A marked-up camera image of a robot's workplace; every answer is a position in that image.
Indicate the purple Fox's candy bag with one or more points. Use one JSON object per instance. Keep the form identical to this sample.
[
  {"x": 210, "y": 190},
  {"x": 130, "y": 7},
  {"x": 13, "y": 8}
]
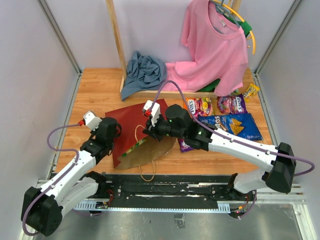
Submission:
[{"x": 234, "y": 104}]

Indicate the crumpled blue cloth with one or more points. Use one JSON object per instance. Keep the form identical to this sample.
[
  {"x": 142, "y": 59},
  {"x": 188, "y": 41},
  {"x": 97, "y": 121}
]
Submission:
[{"x": 143, "y": 73}]

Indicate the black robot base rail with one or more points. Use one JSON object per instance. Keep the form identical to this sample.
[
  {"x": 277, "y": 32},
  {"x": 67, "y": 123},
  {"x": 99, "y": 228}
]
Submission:
[{"x": 165, "y": 192}]

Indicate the pink t-shirt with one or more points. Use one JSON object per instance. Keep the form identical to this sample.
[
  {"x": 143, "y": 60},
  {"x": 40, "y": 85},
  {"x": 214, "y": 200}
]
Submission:
[{"x": 218, "y": 48}]

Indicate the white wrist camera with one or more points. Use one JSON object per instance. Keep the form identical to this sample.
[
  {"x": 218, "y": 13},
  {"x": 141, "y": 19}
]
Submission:
[
  {"x": 152, "y": 111},
  {"x": 90, "y": 120}
]

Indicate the green yellow candy bag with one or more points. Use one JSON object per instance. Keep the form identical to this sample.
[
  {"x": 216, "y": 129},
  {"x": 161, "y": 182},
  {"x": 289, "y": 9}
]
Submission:
[{"x": 137, "y": 144}]

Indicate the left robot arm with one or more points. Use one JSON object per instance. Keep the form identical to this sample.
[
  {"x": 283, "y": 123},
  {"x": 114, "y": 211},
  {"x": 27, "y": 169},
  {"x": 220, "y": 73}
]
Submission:
[{"x": 44, "y": 208}]

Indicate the grey clothes hanger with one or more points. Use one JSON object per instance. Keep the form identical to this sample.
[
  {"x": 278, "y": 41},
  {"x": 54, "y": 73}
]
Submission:
[{"x": 221, "y": 20}]

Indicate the green snack bag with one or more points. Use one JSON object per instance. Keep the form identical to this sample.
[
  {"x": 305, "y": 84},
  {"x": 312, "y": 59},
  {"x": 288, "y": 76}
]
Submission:
[{"x": 235, "y": 93}]

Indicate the yellow M&M's candy bag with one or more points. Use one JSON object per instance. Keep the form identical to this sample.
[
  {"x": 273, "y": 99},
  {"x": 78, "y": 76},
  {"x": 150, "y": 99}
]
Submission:
[{"x": 250, "y": 92}]

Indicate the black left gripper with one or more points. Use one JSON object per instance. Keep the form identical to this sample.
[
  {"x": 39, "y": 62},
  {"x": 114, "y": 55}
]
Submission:
[{"x": 95, "y": 131}]

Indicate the blue snack bag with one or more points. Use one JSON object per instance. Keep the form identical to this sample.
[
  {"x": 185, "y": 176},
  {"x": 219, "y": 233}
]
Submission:
[{"x": 241, "y": 125}]

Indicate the wooden clothes rack frame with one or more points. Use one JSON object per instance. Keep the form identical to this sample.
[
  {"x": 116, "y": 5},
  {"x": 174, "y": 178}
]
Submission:
[{"x": 121, "y": 55}]

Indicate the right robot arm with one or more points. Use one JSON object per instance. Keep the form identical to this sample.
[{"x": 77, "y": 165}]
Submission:
[{"x": 276, "y": 164}]

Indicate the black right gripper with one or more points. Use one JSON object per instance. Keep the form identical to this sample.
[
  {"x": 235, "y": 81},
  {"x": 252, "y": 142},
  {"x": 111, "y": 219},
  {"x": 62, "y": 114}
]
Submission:
[{"x": 152, "y": 131}]

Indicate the yellow clothes hanger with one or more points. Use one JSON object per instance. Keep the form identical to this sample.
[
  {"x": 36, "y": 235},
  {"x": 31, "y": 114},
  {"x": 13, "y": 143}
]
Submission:
[{"x": 229, "y": 11}]

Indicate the red brown paper bag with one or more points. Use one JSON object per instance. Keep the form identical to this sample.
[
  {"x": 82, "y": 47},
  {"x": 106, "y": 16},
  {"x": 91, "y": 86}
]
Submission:
[{"x": 133, "y": 122}]

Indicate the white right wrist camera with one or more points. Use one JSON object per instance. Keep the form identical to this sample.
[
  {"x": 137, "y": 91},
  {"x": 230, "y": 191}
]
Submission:
[{"x": 152, "y": 111}]

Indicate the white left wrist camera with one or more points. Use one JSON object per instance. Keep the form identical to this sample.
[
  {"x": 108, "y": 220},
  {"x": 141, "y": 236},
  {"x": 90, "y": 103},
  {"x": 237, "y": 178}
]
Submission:
[{"x": 90, "y": 120}]

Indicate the orange Fox's candy bag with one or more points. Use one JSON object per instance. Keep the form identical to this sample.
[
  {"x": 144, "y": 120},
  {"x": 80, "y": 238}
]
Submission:
[{"x": 201, "y": 106}]

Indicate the small purple candy bag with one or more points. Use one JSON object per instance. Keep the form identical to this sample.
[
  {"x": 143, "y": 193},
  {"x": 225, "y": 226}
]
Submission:
[{"x": 183, "y": 146}]

